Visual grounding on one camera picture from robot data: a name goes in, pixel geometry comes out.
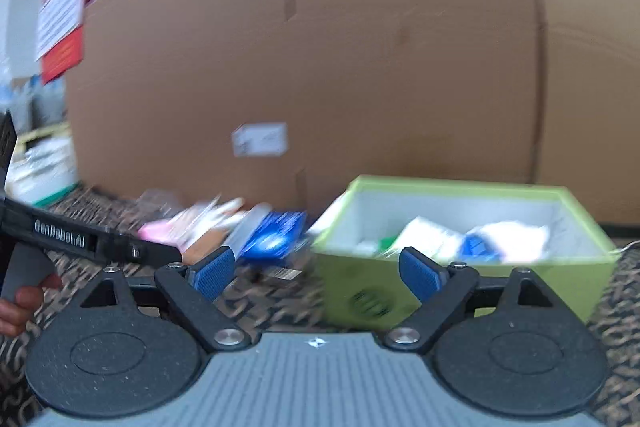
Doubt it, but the blue plastic square bottle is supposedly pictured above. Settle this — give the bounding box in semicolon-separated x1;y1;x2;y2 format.
458;231;501;262

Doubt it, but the person's left hand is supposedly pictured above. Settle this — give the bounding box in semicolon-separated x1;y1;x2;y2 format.
0;274;63;337

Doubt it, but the white packet in box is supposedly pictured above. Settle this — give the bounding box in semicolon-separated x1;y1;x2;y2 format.
390;217;464;263

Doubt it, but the patterned black tan cloth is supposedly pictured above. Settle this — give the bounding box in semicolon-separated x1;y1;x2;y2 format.
1;185;639;426

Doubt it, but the blue toothpaste box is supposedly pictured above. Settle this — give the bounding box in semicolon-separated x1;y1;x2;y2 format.
240;211;307;267

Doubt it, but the green cardboard box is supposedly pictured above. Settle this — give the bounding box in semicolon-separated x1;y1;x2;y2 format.
312;176;620;329

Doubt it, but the white shipping label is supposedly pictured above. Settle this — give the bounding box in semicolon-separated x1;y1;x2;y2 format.
231;122;288;157

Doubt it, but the large brown cardboard box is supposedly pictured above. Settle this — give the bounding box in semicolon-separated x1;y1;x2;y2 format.
66;0;539;211

